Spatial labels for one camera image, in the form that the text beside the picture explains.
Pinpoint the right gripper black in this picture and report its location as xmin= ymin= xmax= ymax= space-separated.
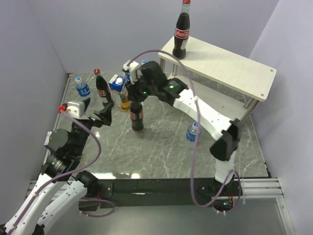
xmin=124 ymin=72 xmax=157 ymax=105

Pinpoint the cola bottle shelved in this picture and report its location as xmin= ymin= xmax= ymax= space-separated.
xmin=130 ymin=102 xmax=144 ymax=132
xmin=94 ymin=69 xmax=113 ymax=103
xmin=172 ymin=0 xmax=191 ymax=59

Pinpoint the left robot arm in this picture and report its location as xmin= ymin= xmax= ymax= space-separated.
xmin=0 ymin=98 xmax=114 ymax=235

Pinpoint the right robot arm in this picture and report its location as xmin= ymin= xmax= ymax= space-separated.
xmin=123 ymin=61 xmax=241 ymax=195

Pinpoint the wooden two-tier shelf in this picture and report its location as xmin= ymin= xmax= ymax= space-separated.
xmin=157 ymin=36 xmax=277 ymax=123

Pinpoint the water bottle far left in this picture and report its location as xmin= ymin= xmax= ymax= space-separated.
xmin=75 ymin=76 xmax=95 ymax=107

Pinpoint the water bottle back left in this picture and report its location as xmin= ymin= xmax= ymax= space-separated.
xmin=125 ymin=70 xmax=130 ymax=81

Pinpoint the blue juice carton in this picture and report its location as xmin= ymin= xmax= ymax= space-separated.
xmin=108 ymin=74 xmax=132 ymax=113

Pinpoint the dark juice carton near left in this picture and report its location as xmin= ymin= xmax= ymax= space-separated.
xmin=44 ymin=131 xmax=52 ymax=149

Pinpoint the water bottle centre right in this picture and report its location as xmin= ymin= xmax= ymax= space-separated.
xmin=186 ymin=122 xmax=199 ymax=148

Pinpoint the black base beam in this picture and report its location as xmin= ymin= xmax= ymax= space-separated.
xmin=86 ymin=178 xmax=243 ymax=207

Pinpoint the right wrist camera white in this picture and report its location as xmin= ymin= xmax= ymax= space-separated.
xmin=122 ymin=60 xmax=142 ymax=84

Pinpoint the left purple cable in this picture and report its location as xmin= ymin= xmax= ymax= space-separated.
xmin=9 ymin=109 xmax=115 ymax=231

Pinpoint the purple cable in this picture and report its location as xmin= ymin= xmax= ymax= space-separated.
xmin=9 ymin=109 xmax=115 ymax=231
xmin=127 ymin=49 xmax=242 ymax=216

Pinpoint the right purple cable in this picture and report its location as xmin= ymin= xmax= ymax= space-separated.
xmin=127 ymin=49 xmax=242 ymax=216

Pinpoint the aluminium rail frame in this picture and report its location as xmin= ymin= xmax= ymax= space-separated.
xmin=14 ymin=73 xmax=294 ymax=235

